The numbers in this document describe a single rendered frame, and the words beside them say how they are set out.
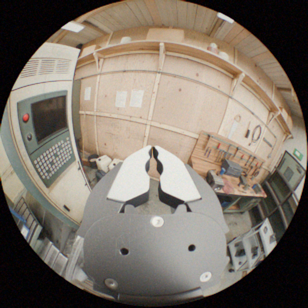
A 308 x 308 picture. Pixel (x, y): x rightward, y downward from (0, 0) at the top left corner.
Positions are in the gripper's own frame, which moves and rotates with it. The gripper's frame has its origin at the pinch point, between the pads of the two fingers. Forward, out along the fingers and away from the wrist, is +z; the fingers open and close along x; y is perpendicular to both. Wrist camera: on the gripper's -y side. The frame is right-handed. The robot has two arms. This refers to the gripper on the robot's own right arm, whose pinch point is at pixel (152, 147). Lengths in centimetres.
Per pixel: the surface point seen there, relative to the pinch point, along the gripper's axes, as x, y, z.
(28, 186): -38.9, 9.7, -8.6
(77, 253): -53, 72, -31
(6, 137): -36.5, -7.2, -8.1
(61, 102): -71, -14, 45
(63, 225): -71, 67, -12
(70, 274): -57, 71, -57
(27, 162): -84, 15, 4
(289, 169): 367, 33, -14
